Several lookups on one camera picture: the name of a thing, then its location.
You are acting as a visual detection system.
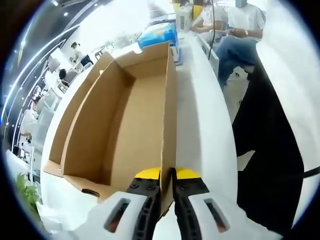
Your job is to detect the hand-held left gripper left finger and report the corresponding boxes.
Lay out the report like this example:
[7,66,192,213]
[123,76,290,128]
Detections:
[86,166,163,240]

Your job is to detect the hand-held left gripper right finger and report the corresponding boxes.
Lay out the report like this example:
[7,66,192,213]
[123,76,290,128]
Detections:
[172,166,255,240]

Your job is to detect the blue tissue pack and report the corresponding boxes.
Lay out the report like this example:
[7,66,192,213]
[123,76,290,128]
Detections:
[136,23,180,50]

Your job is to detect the brown cardboard shoe box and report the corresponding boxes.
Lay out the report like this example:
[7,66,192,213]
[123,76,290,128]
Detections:
[42,41,179,218]

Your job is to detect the person's black trousers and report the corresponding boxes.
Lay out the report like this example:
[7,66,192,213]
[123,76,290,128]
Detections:
[232,59,306,231]

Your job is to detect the potted green plant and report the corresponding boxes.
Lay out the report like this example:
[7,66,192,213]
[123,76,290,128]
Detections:
[16,172,43,216]

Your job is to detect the person's white shirt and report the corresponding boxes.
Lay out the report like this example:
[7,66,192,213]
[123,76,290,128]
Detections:
[259,14,319,163]

